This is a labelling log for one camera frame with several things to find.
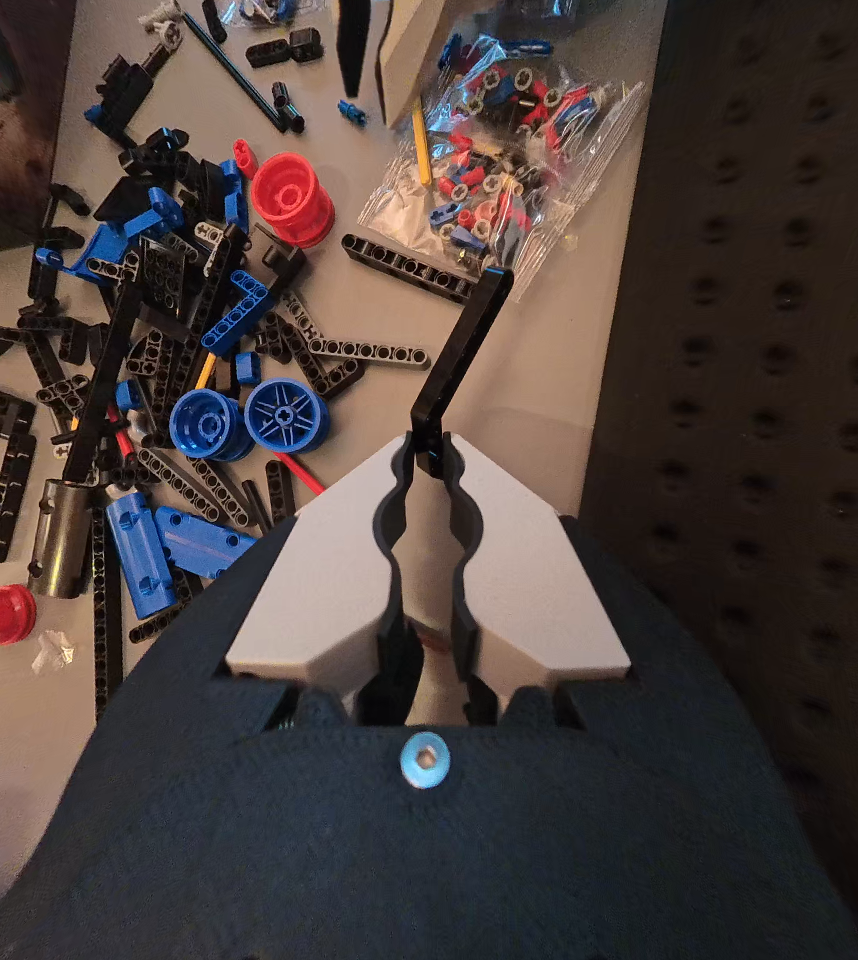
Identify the blue angled shell panel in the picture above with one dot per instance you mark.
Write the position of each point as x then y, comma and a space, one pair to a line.
204, 544

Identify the small clear plastic piece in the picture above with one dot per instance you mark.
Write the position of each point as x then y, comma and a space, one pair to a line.
52, 651

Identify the grey desk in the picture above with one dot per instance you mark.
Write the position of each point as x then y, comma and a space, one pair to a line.
534, 390

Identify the black short beam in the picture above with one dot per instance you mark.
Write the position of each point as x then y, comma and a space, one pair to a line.
280, 491

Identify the blue L-shaped beam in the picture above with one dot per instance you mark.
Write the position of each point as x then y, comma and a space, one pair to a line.
238, 311

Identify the red axle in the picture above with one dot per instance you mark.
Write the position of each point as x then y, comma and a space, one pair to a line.
300, 472

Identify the printed toy set box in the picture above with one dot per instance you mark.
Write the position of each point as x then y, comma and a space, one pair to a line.
1, 135

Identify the blue wheel hub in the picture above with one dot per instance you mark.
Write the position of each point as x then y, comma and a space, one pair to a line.
208, 426
286, 416

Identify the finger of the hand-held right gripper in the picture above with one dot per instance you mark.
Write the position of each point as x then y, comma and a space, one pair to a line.
354, 45
410, 52

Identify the blue curved shell panel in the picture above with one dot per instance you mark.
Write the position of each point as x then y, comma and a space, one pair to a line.
140, 555

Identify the black flat beam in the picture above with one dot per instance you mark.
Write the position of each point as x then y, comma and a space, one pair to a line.
159, 619

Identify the small bag of red parts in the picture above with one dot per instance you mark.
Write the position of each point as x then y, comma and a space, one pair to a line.
519, 135

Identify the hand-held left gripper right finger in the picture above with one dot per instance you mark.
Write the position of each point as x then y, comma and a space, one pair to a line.
541, 600

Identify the black curved shell panel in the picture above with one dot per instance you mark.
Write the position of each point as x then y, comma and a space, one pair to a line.
60, 540

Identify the black two-hole beam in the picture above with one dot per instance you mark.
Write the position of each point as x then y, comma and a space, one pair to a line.
268, 52
307, 45

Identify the dark perforated panel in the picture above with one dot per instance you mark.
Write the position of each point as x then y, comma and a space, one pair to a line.
759, 375

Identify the dark angled beam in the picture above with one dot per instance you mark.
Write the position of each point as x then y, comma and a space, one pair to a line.
466, 337

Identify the small red connector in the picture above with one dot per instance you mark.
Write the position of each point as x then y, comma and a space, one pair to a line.
245, 157

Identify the grey long beam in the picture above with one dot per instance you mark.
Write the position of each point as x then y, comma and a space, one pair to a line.
369, 352

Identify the black thin liftarm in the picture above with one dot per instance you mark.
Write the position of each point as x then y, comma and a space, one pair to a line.
256, 504

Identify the pile of loose building parts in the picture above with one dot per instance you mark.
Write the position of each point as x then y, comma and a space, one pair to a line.
166, 300

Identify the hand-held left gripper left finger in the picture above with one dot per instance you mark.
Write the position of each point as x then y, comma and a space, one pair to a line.
316, 600

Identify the long black beam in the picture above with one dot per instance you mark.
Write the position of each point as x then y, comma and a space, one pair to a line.
107, 622
406, 266

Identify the short yellow axle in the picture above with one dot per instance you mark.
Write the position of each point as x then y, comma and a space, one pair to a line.
206, 371

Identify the long black axle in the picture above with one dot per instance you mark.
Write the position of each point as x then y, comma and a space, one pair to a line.
234, 71

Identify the black axle connector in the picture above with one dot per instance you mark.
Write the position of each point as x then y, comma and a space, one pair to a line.
288, 105

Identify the white pin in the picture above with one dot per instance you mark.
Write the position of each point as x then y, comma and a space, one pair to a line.
155, 11
170, 31

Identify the blue curved mudguard panel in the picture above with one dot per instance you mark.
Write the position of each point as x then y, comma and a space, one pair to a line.
110, 240

